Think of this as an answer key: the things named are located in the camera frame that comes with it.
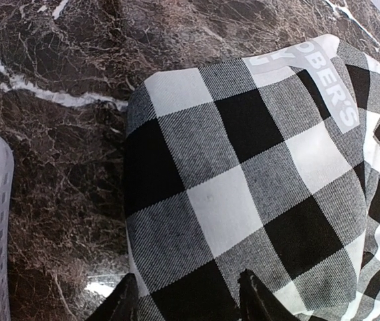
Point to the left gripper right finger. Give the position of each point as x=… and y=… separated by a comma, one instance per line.
x=257, y=302

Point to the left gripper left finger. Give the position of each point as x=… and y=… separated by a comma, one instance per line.
x=121, y=304

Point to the black white plaid shirt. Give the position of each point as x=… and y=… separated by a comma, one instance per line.
x=268, y=163

